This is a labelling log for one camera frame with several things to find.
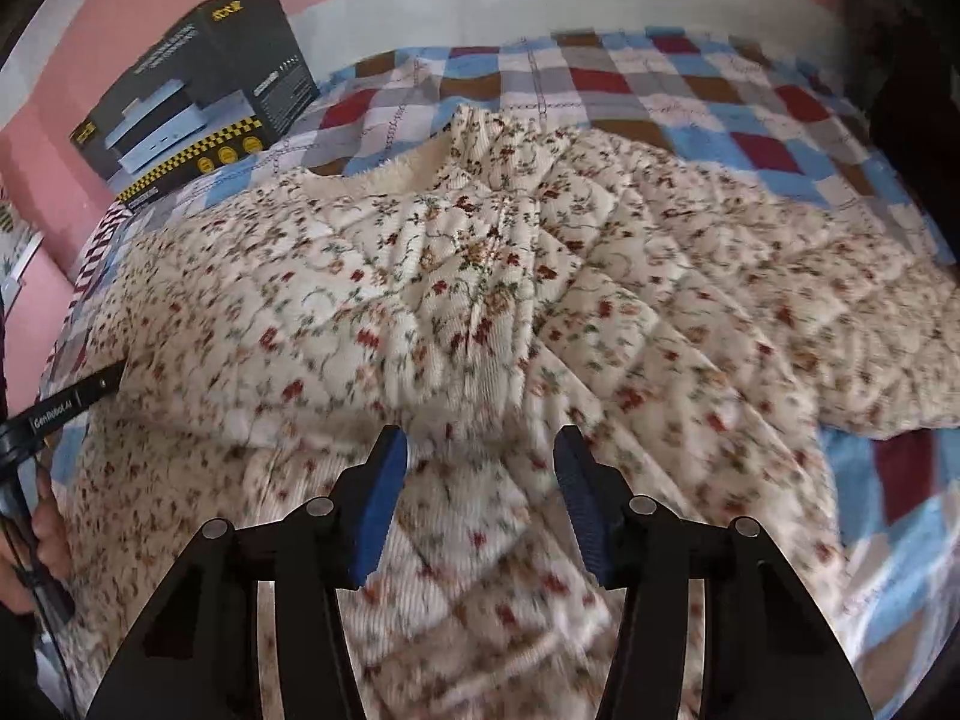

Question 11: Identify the floral quilted cream garment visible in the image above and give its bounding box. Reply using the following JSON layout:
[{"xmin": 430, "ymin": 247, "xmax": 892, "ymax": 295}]
[{"xmin": 62, "ymin": 106, "xmax": 958, "ymax": 718}]

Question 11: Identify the person's left hand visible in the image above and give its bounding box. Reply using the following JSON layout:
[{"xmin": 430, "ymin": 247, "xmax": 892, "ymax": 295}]
[{"xmin": 0, "ymin": 466, "xmax": 71, "ymax": 614}]

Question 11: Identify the pineapple print storage box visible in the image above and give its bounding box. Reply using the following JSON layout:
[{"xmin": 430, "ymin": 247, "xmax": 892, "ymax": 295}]
[{"xmin": 0, "ymin": 192, "xmax": 44, "ymax": 314}]

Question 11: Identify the plaid bed sheet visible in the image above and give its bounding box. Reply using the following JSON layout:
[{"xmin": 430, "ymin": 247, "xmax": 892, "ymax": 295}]
[{"xmin": 44, "ymin": 29, "xmax": 958, "ymax": 718}]

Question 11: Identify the black cooker cardboard box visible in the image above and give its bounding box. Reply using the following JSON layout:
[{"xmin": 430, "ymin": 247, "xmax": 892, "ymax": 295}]
[{"xmin": 70, "ymin": 0, "xmax": 317, "ymax": 210}]

